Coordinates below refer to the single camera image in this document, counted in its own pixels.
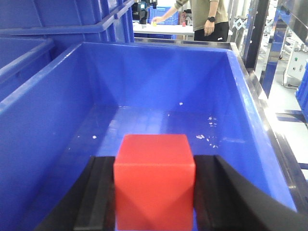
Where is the blue plastic bin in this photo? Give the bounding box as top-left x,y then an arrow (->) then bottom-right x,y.
0,36 -> 54,100
0,0 -> 134,43
0,43 -> 295,231

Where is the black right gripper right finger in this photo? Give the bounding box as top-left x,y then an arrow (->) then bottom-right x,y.
193,155 -> 308,231

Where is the white background table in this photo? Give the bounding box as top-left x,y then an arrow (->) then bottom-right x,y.
133,22 -> 194,40

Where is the right blue plastic bin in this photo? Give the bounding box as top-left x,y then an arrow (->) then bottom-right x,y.
0,43 -> 295,231

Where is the rear blue plastic bin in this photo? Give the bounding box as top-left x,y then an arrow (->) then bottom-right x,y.
0,0 -> 134,43

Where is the red cube block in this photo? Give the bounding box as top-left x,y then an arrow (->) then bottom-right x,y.
114,134 -> 196,231

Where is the left blue plastic bin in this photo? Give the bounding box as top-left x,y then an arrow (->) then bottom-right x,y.
0,36 -> 54,100

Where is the metal shelf upright post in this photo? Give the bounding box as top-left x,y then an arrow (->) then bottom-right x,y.
242,0 -> 270,70

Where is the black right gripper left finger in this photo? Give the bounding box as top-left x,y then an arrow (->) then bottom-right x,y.
35,156 -> 116,231

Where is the person in olive shirt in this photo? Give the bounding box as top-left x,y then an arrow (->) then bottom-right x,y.
152,0 -> 230,42

